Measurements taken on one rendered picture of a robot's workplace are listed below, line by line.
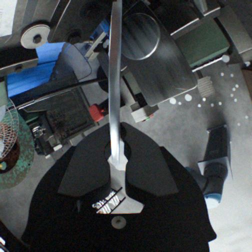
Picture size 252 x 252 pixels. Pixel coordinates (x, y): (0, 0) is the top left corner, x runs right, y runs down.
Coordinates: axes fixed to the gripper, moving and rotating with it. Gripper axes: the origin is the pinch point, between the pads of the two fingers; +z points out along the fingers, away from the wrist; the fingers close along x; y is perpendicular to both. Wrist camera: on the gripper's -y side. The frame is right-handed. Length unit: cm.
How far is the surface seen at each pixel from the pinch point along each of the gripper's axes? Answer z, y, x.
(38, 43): 10.5, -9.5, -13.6
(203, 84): 62, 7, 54
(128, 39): 24.2, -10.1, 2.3
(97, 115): 36.1, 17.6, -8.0
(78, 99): 165, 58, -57
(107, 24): 29.6, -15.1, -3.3
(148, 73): 20.7, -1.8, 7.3
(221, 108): 62, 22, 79
